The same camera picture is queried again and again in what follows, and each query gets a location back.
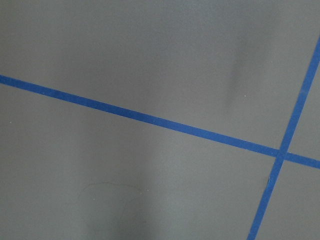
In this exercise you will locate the blue tape line crosswise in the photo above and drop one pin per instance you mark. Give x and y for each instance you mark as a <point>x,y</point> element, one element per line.
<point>138,116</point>

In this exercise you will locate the blue tape line lengthwise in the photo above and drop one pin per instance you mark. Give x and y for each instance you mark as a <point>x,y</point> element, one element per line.
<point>286,142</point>

